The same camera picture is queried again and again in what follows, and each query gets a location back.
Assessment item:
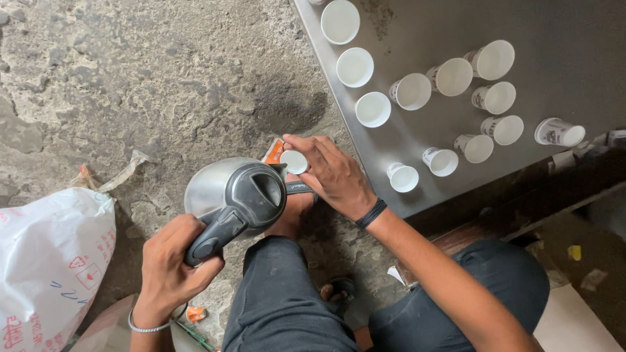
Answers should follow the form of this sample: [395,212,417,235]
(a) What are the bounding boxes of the person's right hand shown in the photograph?
[283,134,380,223]

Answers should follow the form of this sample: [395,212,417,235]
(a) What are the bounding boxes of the person's left hand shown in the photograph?
[133,213,226,329]

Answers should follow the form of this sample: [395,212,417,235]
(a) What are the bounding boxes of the printed white paper cup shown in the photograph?
[280,149,309,176]

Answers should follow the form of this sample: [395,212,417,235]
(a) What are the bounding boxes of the steel electric kettle black handle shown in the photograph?
[184,156,289,268]

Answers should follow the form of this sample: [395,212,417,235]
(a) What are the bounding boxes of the black sandal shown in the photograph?
[323,277,357,316]
[285,180,320,205]

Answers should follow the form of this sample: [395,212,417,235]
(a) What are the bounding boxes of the orange packet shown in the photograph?
[261,138,285,165]

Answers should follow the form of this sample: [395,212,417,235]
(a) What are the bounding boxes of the person's left foot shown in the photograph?
[264,173,319,240]

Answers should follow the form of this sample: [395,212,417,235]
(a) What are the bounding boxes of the person's foot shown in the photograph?
[320,284,343,304]
[264,173,319,240]

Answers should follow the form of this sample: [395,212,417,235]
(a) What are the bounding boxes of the black thread wristband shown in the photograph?
[354,198,388,229]

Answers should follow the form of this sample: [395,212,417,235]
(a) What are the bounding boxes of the cluster of white paper cups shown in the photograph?
[308,0,587,193]

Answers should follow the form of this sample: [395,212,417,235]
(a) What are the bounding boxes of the person's right foot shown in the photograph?
[320,284,343,304]

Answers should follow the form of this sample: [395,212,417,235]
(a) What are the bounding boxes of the person's dark trousers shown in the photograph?
[221,236,551,352]

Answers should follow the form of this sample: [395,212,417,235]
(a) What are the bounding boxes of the clear plastic wrapper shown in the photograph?
[71,150,150,193]

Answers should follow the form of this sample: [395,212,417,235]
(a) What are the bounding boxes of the green stick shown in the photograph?
[176,320,218,352]

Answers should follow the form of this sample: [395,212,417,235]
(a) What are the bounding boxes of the silver wrist bangle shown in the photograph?
[128,303,189,334]

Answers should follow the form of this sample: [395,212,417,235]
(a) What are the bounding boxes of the white plastic sack red print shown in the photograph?
[0,187,117,352]

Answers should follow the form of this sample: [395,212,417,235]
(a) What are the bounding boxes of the white board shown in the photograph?
[533,284,624,352]

